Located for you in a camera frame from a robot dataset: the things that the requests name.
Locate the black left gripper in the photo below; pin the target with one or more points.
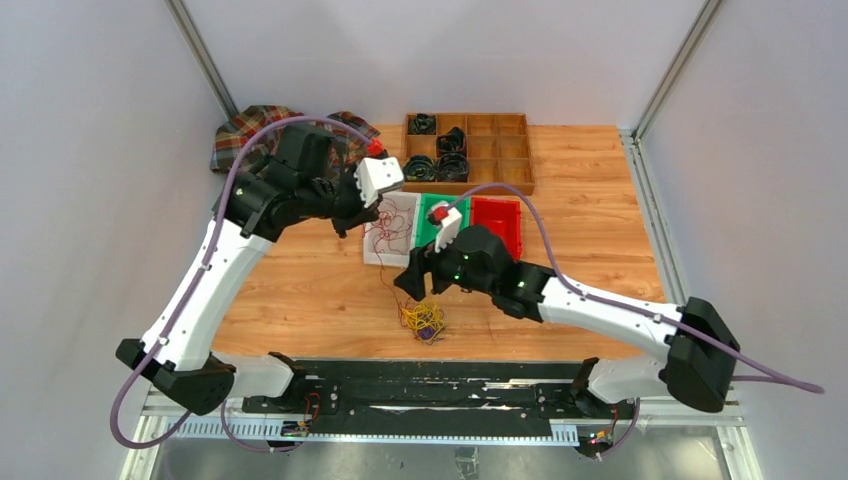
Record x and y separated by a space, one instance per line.
361 214

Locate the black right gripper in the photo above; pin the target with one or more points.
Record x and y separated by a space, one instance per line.
423 261

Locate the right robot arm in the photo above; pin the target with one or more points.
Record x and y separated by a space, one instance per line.
688 352

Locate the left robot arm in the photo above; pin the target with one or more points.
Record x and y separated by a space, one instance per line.
259 201

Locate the white plastic bin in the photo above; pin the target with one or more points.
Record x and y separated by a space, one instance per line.
389 240

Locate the red plastic bin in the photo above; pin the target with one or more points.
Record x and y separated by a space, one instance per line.
503 218

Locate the rolled dark tie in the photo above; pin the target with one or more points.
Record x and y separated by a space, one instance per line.
453 167
452 142
420 168
421 124

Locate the plaid cloth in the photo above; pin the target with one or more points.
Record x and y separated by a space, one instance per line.
231 137

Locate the wooden compartment tray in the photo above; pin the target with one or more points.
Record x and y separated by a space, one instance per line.
498 151

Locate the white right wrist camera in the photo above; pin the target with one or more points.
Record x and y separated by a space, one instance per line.
447 220

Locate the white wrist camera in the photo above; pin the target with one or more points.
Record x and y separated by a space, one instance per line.
447 220
375 177

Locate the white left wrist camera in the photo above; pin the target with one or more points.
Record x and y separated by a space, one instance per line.
375 177

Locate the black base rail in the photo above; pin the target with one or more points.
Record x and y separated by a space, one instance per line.
442 402

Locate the aluminium frame profile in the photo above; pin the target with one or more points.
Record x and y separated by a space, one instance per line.
664 440

